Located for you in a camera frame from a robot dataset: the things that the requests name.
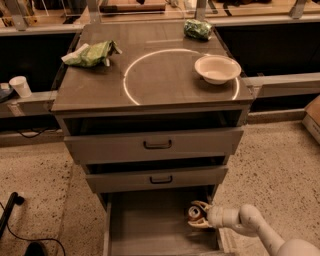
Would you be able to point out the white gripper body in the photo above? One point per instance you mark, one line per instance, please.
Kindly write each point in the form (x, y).
(215, 215)

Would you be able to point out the black drawer handle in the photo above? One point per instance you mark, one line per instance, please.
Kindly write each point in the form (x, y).
(163, 180)
(156, 146)

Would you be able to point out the grey drawer cabinet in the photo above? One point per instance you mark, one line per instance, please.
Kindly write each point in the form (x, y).
(152, 86)

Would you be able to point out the cardboard box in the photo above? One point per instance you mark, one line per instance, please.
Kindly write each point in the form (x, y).
(311, 121)

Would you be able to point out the orange soda can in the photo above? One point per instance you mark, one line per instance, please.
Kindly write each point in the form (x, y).
(195, 213)

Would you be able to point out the white bowl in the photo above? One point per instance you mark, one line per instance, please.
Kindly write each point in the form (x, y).
(217, 69)

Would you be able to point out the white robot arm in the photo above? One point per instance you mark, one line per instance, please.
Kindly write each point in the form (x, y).
(248, 221)

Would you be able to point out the dark plate on ledge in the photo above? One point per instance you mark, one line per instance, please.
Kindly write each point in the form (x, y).
(6, 92)

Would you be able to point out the open bottom drawer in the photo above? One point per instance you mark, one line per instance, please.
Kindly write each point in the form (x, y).
(155, 223)

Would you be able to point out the crumpled green snack bag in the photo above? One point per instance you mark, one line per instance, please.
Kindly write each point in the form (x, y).
(196, 29)

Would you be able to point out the black top drawer handle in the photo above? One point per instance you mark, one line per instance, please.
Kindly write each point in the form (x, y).
(156, 146)

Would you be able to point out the green chip bag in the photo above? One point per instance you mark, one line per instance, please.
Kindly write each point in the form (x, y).
(88, 56)

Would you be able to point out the white paper cup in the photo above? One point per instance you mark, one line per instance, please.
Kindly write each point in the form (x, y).
(20, 85)

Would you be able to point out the black pole on floor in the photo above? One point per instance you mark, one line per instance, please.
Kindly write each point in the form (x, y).
(14, 199)

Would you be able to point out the middle drawer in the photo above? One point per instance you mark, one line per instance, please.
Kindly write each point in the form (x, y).
(139, 180)

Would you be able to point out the top drawer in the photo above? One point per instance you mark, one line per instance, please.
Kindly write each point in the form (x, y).
(137, 147)

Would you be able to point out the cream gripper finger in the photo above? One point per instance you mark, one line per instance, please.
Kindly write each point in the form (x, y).
(203, 205)
(200, 223)

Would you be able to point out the black middle drawer handle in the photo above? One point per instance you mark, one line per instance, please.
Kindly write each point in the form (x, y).
(163, 180)

